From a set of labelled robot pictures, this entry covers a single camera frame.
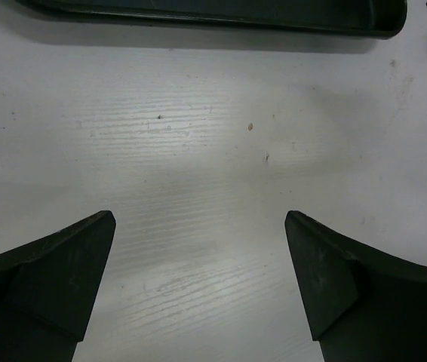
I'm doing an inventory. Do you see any black plastic tray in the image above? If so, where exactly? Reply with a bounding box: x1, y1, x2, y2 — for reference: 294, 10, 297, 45
24, 0, 407, 39

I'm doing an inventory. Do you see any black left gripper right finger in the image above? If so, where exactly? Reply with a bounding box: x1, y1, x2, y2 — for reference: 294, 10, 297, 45
285, 211, 427, 361

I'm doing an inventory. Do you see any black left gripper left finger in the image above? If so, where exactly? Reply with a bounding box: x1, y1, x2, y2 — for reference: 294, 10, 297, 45
0, 210, 116, 361

